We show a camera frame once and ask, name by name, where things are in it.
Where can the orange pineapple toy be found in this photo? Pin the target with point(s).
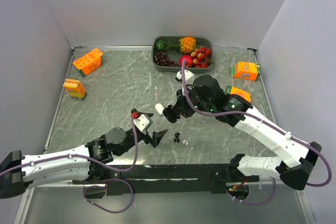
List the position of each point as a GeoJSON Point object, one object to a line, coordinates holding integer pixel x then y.
{"type": "Point", "coordinates": [185, 45]}

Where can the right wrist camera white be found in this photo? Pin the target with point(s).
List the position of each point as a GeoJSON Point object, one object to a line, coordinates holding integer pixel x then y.
{"type": "Point", "coordinates": [189, 77]}

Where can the dark grape bunch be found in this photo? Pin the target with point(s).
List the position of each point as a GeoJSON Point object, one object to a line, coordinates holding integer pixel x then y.
{"type": "Point", "coordinates": [161, 59]}

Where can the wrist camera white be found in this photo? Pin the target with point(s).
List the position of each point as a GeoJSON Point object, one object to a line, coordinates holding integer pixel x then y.
{"type": "Point", "coordinates": [189, 77]}
{"type": "Point", "coordinates": [142, 123]}

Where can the red lychee bunch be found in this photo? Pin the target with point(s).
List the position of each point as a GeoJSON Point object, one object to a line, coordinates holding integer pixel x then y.
{"type": "Point", "coordinates": [202, 57]}

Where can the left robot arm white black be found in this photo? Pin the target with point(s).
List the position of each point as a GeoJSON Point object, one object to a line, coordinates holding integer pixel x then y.
{"type": "Point", "coordinates": [83, 163]}

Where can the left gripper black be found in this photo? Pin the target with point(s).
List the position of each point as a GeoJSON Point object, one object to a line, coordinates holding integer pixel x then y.
{"type": "Point", "coordinates": [156, 137]}

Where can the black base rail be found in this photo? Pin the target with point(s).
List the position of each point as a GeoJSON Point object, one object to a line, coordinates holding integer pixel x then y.
{"type": "Point", "coordinates": [178, 178]}

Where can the green lime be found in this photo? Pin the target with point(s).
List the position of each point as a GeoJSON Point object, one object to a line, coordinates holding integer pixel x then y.
{"type": "Point", "coordinates": [160, 45]}

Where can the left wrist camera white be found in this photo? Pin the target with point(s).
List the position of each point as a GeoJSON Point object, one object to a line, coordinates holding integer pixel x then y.
{"type": "Point", "coordinates": [142, 123]}

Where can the red apple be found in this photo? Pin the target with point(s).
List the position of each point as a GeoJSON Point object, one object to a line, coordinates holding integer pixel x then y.
{"type": "Point", "coordinates": [186, 61]}

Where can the orange yellow carton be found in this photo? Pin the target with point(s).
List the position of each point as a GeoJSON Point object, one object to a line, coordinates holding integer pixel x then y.
{"type": "Point", "coordinates": [75, 88]}

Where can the orange juice carton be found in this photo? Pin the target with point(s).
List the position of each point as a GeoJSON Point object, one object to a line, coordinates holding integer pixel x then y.
{"type": "Point", "coordinates": [89, 62]}

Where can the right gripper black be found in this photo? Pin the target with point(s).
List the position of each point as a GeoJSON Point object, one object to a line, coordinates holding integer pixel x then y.
{"type": "Point", "coordinates": [181, 105]}

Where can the orange flat box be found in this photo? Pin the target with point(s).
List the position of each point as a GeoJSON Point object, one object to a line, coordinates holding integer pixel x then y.
{"type": "Point", "coordinates": [234, 90]}

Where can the orange green box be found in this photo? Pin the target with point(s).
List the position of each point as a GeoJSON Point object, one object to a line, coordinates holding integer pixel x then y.
{"type": "Point", "coordinates": [245, 70]}

